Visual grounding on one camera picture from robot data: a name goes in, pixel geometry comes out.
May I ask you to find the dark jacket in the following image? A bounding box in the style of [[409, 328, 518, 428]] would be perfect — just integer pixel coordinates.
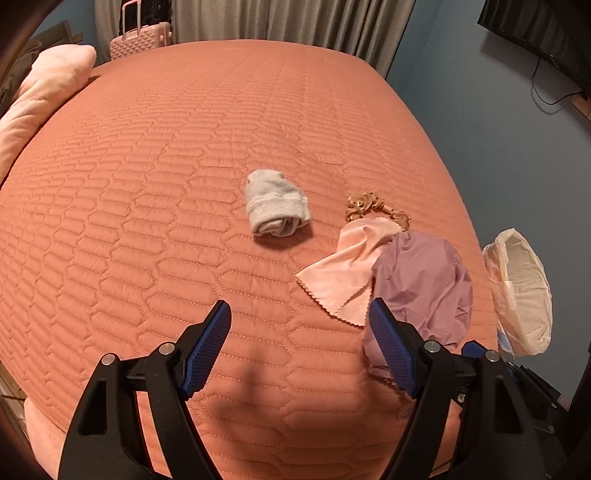
[[0, 40, 42, 117]]

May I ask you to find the purple cloth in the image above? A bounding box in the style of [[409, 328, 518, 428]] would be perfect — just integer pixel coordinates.
[[360, 228, 473, 383]]

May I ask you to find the orange quilted bed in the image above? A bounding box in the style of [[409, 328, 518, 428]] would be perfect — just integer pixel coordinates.
[[1, 41, 496, 479]]

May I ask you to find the rolled grey sock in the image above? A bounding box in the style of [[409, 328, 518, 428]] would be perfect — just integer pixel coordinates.
[[245, 169, 311, 238]]

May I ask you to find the pink pinked-edge cloth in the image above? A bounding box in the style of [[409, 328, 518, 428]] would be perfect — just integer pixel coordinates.
[[297, 218, 403, 327]]

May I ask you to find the wall mounted black television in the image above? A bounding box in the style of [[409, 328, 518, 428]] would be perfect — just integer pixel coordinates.
[[478, 0, 591, 93]]

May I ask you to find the grey pleated curtain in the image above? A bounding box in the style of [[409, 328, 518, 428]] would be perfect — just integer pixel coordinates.
[[93, 0, 417, 79]]

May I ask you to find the pink hard suitcase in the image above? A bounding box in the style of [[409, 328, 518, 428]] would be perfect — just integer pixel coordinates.
[[110, 0, 172, 60]]

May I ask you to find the gold hair scrunchie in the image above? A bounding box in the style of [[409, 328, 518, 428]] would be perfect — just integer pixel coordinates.
[[346, 191, 412, 231]]

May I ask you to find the black suitcase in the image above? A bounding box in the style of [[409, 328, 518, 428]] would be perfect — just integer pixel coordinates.
[[140, 0, 172, 26]]

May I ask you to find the beige wall socket panel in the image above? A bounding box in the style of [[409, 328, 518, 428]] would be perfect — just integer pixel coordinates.
[[571, 94, 591, 121]]

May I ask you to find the black television cable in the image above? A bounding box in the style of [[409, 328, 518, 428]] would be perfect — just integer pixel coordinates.
[[529, 56, 584, 108]]

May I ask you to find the pink pillow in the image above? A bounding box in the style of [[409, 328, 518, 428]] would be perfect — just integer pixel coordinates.
[[1, 44, 96, 178]]

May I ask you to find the white lined trash bin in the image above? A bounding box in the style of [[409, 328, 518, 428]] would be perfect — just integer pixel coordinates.
[[482, 228, 553, 358]]

